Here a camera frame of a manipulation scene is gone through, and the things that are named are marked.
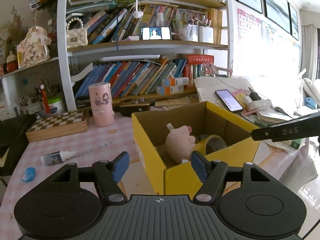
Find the crumpled blue cloth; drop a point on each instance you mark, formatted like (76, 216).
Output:
(29, 174)

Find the row of leaning books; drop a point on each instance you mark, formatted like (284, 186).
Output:
(130, 80)

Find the thick red book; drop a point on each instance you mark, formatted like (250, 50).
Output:
(201, 59)

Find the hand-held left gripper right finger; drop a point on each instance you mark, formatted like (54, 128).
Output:
(200, 166)

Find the yellow pink sticky notes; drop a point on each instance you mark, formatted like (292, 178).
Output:
(239, 95)

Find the orange white medicine box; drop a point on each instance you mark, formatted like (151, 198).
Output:
(175, 81)
(170, 90)

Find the red white figure pen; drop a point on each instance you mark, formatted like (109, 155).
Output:
(45, 102)

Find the hanging white heart pendant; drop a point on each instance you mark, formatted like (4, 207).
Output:
(137, 13)

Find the pink checked tablecloth desktop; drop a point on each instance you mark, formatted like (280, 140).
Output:
(82, 150)

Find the black power adapter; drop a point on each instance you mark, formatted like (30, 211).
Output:
(255, 94)

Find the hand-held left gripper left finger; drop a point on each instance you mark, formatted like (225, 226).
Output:
(121, 166)

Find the red round figurine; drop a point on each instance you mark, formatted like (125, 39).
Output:
(12, 63)

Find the low white shelf unit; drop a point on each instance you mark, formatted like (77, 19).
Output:
(12, 85)

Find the row of shelved books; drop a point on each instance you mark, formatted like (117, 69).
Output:
(112, 25)

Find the pink plush toy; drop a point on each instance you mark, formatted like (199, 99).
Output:
(178, 140)

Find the white jar green lid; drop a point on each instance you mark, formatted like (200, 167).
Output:
(57, 106)

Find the black smartphone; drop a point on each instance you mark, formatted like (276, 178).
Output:
(156, 33)
(228, 100)

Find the dark wooden box with knobs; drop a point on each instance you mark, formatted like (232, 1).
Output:
(135, 107)

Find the white pen cup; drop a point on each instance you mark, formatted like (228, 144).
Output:
(206, 35)
(192, 33)

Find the yellow cardboard box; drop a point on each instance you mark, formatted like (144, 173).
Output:
(147, 140)

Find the wooden chessboard box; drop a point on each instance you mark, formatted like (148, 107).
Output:
(57, 125)

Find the stack of white papers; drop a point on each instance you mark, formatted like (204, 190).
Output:
(207, 87)

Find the white bookshelf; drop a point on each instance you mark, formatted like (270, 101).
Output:
(63, 55)

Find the black electronic keyboard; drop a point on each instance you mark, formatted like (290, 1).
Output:
(15, 140)

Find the pink alphabet wall poster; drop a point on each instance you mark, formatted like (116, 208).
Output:
(250, 27)

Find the white quilted pearl handbag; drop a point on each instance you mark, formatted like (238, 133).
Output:
(77, 36)

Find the dried flower bunch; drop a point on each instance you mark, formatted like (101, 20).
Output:
(15, 25)

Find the pink robed doll ornament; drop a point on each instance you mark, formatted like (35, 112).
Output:
(33, 47)

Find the pink printed tumbler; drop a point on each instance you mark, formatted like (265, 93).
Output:
(101, 105)

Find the yellow tape roll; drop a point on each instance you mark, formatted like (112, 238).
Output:
(211, 138)

